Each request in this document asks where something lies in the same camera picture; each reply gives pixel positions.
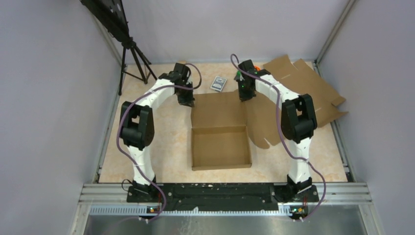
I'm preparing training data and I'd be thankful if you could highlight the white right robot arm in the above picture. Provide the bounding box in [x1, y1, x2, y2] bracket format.
[235, 60, 318, 202]

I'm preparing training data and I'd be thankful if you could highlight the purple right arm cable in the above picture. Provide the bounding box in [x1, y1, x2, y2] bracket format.
[230, 53, 327, 223]

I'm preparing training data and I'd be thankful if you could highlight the black perforated board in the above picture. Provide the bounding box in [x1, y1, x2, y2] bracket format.
[80, 0, 130, 43]

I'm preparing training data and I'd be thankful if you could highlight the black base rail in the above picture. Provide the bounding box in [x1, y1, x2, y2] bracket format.
[126, 183, 319, 212]

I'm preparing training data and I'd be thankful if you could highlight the black tripod stand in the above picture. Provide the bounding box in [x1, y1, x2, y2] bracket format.
[118, 37, 157, 96]

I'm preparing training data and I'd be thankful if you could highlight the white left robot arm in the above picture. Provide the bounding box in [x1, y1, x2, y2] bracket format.
[117, 63, 195, 202]

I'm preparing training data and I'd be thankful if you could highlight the blue playing card deck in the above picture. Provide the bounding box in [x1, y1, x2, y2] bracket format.
[210, 76, 227, 92]

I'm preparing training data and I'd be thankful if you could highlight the brown cardboard box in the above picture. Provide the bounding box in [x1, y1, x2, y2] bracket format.
[263, 55, 348, 127]
[191, 91, 280, 171]

